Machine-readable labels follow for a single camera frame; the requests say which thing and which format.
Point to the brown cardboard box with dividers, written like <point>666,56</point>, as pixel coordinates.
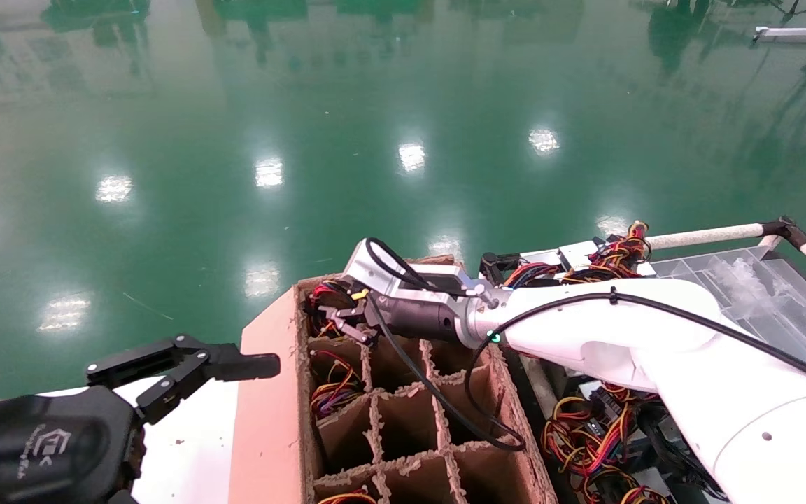
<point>403,434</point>

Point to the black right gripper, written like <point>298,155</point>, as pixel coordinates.
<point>420,322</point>

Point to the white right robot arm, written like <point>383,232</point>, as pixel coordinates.
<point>725,420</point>

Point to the black rail corner joint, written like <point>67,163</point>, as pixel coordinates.
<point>784,231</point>
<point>497,264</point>

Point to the crumpled clear plastic film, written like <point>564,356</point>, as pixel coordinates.
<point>742,280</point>

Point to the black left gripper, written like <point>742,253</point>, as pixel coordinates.
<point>39,451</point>

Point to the clear plastic compartment tray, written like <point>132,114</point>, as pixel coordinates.
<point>781,308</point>

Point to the long white padded rail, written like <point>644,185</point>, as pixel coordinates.
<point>704,236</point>

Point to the silver metal power supply casing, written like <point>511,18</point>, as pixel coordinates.
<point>576,253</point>

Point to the white metal stand base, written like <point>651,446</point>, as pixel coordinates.
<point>788,33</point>

